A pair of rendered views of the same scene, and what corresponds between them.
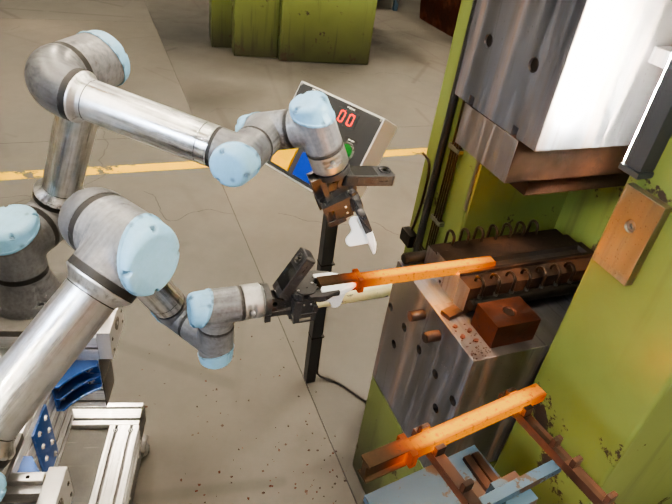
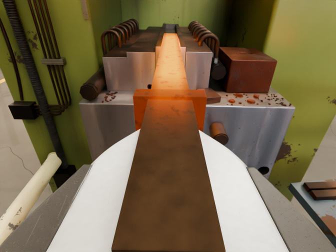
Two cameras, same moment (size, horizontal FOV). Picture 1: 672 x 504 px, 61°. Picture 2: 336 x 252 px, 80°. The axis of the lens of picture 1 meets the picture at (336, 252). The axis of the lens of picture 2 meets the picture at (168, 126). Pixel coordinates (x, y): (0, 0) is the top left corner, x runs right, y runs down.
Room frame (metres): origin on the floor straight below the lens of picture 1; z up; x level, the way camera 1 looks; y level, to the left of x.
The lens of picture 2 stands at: (0.96, 0.05, 1.07)
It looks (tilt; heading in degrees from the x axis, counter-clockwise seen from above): 32 degrees down; 296
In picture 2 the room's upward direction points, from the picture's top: 1 degrees clockwise
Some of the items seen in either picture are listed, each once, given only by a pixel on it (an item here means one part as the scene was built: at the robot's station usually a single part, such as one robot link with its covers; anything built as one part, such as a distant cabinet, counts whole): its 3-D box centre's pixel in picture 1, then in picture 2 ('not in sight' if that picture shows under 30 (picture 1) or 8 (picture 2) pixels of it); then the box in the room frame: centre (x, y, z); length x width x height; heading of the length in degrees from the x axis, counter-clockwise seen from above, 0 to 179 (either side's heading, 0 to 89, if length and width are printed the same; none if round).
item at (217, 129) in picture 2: (431, 336); (218, 134); (1.01, -0.25, 0.87); 0.04 x 0.03 x 0.03; 116
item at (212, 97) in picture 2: (451, 312); (207, 95); (1.05, -0.29, 0.92); 0.04 x 0.03 x 0.01; 133
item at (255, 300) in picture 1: (253, 302); not in sight; (0.91, 0.16, 0.99); 0.08 x 0.05 x 0.08; 26
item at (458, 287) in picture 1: (514, 264); (161, 48); (1.24, -0.47, 0.96); 0.42 x 0.20 x 0.09; 116
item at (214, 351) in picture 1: (210, 337); not in sight; (0.89, 0.24, 0.89); 0.11 x 0.08 x 0.11; 57
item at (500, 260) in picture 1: (523, 259); (170, 34); (1.22, -0.48, 0.99); 0.42 x 0.05 x 0.01; 116
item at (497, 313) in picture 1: (505, 321); (241, 68); (1.01, -0.41, 0.95); 0.12 x 0.09 x 0.07; 116
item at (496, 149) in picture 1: (561, 137); not in sight; (1.24, -0.47, 1.32); 0.42 x 0.20 x 0.10; 116
